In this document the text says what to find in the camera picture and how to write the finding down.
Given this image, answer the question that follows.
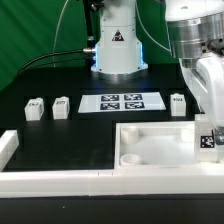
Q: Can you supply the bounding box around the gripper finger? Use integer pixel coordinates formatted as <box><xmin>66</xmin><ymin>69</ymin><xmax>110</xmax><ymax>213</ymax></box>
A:
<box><xmin>215</xmin><ymin>129</ymin><xmax>224</xmax><ymax>145</ymax></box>

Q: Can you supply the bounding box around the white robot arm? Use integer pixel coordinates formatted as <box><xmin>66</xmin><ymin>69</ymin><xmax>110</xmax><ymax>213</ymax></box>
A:
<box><xmin>87</xmin><ymin>0</ymin><xmax>224</xmax><ymax>145</ymax></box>

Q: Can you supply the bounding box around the black thick cable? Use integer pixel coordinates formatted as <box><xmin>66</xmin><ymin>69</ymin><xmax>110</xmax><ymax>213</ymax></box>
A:
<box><xmin>16</xmin><ymin>48</ymin><xmax>94</xmax><ymax>76</ymax></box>

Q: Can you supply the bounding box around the grey thin cable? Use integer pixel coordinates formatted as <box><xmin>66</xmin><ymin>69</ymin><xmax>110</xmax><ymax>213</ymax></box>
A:
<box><xmin>52</xmin><ymin>0</ymin><xmax>71</xmax><ymax>68</ymax></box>

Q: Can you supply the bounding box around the white U-shaped fence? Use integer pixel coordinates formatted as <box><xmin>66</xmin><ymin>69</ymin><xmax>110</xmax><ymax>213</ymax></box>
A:
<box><xmin>0</xmin><ymin>130</ymin><xmax>224</xmax><ymax>198</ymax></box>

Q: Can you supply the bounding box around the white sheet with tags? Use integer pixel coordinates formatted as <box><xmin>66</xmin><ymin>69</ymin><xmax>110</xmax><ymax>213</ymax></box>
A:
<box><xmin>78</xmin><ymin>92</ymin><xmax>166</xmax><ymax>113</ymax></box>

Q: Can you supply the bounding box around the white square table top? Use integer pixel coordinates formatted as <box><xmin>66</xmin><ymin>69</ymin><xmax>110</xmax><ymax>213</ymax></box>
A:
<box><xmin>114</xmin><ymin>121</ymin><xmax>224</xmax><ymax>168</ymax></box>

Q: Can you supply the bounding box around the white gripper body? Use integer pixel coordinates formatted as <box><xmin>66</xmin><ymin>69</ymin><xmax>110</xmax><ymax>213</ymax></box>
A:
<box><xmin>181</xmin><ymin>53</ymin><xmax>224</xmax><ymax>129</ymax></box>

